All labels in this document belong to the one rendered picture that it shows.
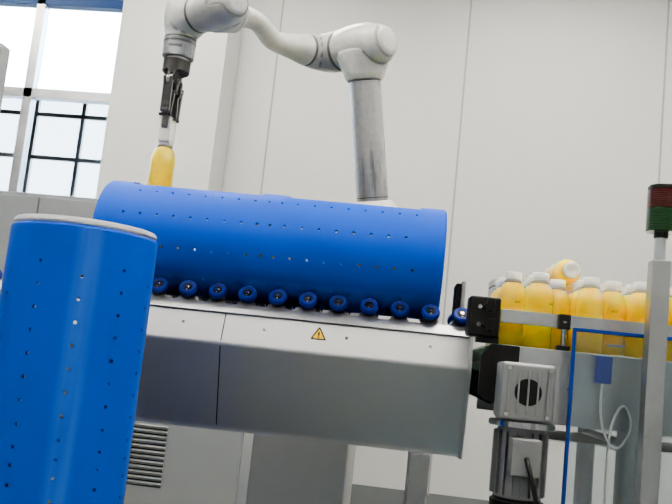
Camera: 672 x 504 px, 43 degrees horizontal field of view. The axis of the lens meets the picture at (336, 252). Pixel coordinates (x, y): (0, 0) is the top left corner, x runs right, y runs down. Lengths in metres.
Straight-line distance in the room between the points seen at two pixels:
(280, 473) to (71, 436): 1.14
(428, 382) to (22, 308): 0.93
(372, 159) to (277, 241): 0.67
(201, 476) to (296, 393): 1.77
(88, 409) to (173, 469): 2.20
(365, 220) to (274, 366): 0.42
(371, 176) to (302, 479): 0.95
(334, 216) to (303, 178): 3.01
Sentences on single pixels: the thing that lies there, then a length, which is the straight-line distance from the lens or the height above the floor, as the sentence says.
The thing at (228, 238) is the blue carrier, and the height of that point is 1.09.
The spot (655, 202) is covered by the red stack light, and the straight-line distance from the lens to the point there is 1.88.
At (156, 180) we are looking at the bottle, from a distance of 2.31.
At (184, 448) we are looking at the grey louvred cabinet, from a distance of 3.79.
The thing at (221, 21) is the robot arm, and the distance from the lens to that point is 2.30.
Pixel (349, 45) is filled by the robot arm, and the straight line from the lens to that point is 2.65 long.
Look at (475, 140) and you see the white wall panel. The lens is 5.09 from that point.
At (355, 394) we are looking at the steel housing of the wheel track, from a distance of 2.04.
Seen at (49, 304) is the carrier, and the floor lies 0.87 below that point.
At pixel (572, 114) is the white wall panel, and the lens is 5.19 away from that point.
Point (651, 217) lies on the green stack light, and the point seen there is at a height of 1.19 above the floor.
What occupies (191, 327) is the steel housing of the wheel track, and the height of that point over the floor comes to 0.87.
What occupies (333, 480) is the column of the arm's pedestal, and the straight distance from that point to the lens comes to 2.63.
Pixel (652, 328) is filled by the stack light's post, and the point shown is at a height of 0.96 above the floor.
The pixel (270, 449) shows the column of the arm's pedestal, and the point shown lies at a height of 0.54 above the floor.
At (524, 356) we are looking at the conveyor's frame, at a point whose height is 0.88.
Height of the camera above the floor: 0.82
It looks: 7 degrees up
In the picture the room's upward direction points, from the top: 6 degrees clockwise
